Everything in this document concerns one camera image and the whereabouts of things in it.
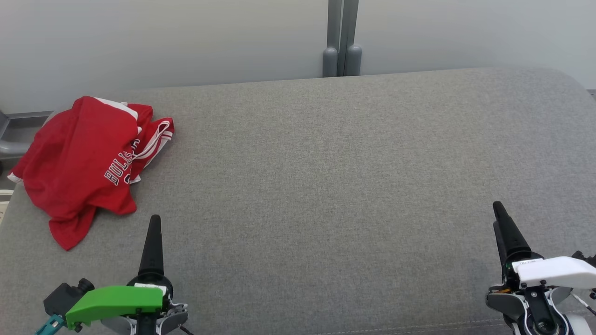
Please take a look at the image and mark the red Bulls shorts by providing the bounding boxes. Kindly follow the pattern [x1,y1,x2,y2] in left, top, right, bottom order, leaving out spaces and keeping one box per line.
[70,95,175,217]

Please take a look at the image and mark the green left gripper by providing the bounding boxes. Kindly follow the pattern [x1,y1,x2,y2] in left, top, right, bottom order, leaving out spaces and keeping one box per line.
[65,214,174,331]

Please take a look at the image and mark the red Bulls jersey shirt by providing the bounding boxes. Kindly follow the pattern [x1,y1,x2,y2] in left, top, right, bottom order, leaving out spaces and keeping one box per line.
[8,107,140,252]

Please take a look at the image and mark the left cable with teal plug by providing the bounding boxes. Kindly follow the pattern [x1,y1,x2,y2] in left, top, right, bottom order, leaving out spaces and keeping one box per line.
[35,314,66,335]

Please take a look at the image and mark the grey metal frame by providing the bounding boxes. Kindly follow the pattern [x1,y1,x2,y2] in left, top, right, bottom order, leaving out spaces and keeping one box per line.
[0,109,53,161]

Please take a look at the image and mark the cream plastic laundry basket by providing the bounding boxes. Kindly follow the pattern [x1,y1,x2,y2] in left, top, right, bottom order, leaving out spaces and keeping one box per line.
[0,190,14,225]

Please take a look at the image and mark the grey fabric sofa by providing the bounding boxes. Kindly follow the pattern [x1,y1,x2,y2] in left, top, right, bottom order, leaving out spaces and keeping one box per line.
[0,67,596,335]

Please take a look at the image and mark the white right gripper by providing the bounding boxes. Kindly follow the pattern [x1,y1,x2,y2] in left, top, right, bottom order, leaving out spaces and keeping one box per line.
[493,201,596,290]

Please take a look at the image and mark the grey partition post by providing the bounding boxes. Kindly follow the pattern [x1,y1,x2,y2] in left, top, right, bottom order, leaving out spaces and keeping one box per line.
[323,0,363,77]

